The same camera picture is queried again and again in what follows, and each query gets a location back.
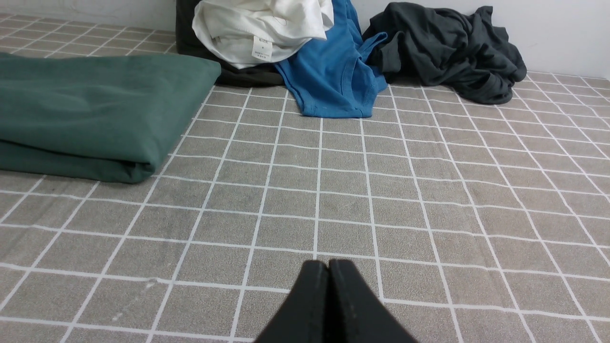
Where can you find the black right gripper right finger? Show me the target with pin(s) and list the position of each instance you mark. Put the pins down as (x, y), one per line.
(355, 314)

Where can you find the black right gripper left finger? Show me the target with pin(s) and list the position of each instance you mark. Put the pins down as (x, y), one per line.
(301, 317)

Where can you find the green long-sleeve top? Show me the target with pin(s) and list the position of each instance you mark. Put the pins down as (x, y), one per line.
(110, 119)

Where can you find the grey checkered tablecloth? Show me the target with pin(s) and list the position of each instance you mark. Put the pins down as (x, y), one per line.
(471, 223)

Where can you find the blue t-shirt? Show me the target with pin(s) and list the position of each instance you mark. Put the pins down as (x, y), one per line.
(331, 79)

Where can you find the dark grey crumpled garment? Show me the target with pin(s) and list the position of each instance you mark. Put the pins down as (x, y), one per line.
(440, 46)

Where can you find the white crumpled garment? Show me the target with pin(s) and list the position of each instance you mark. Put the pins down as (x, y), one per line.
(246, 33)

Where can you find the black garment under pile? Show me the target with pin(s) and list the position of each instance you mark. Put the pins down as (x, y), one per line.
(264, 75)

